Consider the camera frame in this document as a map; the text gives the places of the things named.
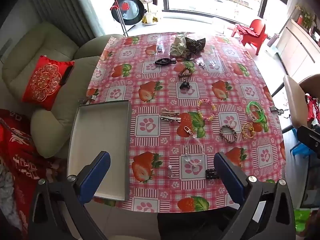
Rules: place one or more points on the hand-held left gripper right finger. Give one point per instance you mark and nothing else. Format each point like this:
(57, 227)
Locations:
(228, 177)

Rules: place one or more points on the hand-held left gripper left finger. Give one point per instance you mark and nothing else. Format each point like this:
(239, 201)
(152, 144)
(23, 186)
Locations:
(96, 177)

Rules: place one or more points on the shallow white cardboard box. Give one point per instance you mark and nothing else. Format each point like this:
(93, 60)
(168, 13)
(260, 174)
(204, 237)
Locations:
(100, 130)

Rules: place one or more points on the green clear bangle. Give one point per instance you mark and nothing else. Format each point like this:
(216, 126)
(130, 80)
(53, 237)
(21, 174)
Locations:
(251, 113)

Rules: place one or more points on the silver metal hair clip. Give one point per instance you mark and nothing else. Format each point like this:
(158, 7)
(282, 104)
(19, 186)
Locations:
(171, 118)

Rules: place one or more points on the blue plastic stool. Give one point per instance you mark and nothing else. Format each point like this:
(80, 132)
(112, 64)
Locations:
(298, 150)

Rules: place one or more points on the black rectangular hair clip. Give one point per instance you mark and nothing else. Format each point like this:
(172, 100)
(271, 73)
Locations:
(212, 174)

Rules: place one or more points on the brown dining chair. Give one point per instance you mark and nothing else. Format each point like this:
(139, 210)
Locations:
(292, 100)

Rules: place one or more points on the metal tablecloth clamp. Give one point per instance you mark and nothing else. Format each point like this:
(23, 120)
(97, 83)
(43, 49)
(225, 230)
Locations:
(88, 100)
(275, 110)

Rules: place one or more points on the cream green sofa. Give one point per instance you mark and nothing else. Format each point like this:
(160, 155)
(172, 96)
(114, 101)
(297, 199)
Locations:
(50, 122)

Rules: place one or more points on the green plastic bag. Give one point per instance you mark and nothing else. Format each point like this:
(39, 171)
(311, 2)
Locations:
(301, 218)

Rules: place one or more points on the red printed blanket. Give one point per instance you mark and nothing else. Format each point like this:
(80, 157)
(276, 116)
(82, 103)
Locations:
(20, 155)

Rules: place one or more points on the beige hair clip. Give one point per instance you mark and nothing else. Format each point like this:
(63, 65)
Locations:
(168, 111)

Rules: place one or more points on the white sideboard cabinet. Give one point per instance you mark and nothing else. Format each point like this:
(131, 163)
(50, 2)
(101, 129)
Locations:
(295, 45)

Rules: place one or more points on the strawberry print tablecloth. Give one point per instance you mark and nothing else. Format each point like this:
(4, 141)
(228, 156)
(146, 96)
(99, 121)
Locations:
(155, 100)

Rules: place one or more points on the black claw clip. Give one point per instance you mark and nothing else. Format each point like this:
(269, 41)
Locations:
(184, 84)

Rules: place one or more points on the dark smartphone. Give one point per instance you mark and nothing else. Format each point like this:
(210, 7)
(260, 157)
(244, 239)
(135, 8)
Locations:
(66, 75)

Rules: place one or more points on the red embroidered cushion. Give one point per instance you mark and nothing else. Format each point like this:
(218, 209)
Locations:
(42, 82)

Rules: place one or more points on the red plastic chair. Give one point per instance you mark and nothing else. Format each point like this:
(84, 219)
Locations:
(257, 31)

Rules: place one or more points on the potted plant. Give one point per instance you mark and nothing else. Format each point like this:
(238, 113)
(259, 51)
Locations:
(306, 17)

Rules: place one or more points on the dark patterned scrunchie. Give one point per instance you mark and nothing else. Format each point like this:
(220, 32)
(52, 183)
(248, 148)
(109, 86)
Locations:
(196, 44)

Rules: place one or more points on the cream scrunchie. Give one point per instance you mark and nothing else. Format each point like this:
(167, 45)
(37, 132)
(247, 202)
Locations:
(178, 46)

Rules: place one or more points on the small clear packet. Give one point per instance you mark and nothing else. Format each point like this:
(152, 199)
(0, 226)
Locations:
(159, 48)

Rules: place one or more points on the silver metal pole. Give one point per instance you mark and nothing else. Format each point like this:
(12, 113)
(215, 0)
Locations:
(122, 22)

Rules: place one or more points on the tiered snack stand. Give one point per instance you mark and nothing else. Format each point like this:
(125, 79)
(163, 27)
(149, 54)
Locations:
(150, 17)

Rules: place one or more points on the grey pleated curtain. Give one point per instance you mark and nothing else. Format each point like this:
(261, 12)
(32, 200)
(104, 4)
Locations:
(62, 10)

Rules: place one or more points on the round black mirror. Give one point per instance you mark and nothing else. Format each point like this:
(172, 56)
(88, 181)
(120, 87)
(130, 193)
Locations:
(135, 10)

